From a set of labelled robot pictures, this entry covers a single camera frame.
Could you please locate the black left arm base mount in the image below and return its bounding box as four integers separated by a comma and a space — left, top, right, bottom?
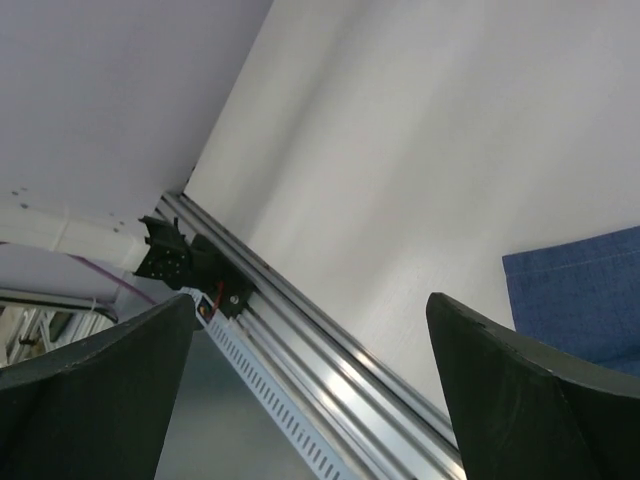
134, 216, 256, 330

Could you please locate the white slotted cable duct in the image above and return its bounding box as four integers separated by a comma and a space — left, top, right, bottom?
181, 288, 355, 479

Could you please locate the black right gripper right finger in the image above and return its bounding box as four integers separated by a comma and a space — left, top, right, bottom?
426, 293, 639, 479

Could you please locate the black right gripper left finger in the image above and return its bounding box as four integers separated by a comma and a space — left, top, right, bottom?
1, 294, 194, 479

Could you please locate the aluminium frame rail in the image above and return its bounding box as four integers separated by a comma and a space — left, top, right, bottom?
156, 193, 466, 479

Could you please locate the blue denim placemat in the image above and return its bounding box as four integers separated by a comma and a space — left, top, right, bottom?
502, 227, 639, 377

